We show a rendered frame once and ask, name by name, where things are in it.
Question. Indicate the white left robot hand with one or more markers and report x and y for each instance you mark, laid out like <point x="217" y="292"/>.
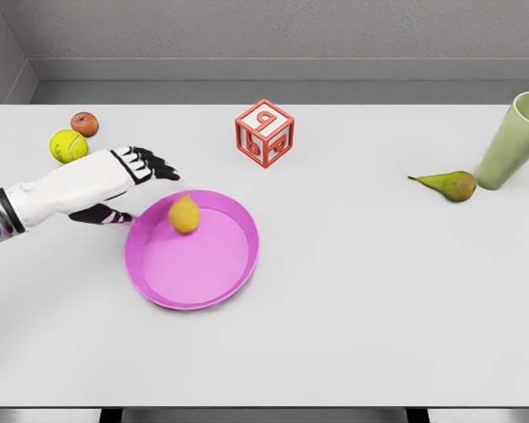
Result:
<point x="94" y="176"/>

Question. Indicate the yellow lemon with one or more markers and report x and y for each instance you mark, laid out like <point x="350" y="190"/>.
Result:
<point x="184" y="214"/>

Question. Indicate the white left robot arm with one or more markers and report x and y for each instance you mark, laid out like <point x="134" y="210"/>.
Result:
<point x="22" y="200"/>

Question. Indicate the pink round plate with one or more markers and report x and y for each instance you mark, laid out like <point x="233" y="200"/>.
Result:
<point x="194" y="264"/>

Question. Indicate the yellow-green tennis ball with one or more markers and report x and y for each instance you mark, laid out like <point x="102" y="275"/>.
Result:
<point x="68" y="146"/>

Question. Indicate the red apple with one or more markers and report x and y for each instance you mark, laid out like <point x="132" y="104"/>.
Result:
<point x="84" y="123"/>

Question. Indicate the red and white letter block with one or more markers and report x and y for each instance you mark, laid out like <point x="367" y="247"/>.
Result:
<point x="264" y="133"/>

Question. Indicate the green pear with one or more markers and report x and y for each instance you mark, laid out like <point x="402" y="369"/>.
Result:
<point x="452" y="185"/>

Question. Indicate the light green cup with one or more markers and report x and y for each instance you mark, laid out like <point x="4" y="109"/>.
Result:
<point x="509" y="145"/>

